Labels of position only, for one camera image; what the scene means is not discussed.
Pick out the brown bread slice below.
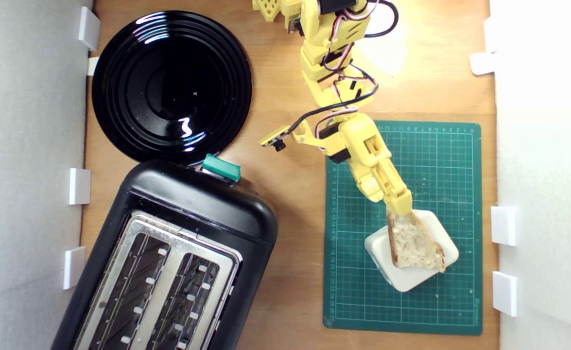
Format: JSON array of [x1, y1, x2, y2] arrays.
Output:
[[386, 208, 447, 273]]

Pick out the green toaster lever knob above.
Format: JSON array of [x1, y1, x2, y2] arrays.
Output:
[[201, 154, 242, 183]]

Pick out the black two-slot toaster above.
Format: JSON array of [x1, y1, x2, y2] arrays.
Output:
[[51, 159, 279, 350]]

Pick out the green cutting mat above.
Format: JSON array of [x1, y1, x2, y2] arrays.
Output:
[[323, 119, 484, 336]]

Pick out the white square block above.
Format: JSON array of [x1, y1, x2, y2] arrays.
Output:
[[364, 210, 460, 293]]

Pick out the black round plate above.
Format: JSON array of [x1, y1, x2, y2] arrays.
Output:
[[91, 10, 253, 166]]

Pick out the yellow wrist camera housing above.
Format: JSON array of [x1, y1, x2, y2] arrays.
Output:
[[259, 125, 293, 152]]

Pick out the white wall clip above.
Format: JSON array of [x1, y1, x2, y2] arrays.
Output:
[[469, 52, 497, 76], [490, 206, 517, 246], [492, 271, 518, 317], [63, 246, 87, 290], [69, 168, 92, 205], [77, 6, 101, 51], [484, 16, 500, 53]]

